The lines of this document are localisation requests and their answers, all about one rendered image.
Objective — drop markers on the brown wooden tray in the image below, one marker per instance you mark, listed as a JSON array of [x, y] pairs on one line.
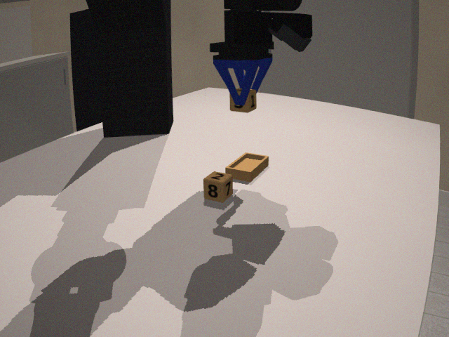
[[248, 166]]

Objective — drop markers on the brown cube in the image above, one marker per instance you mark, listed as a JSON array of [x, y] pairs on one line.
[[250, 104], [218, 186]]

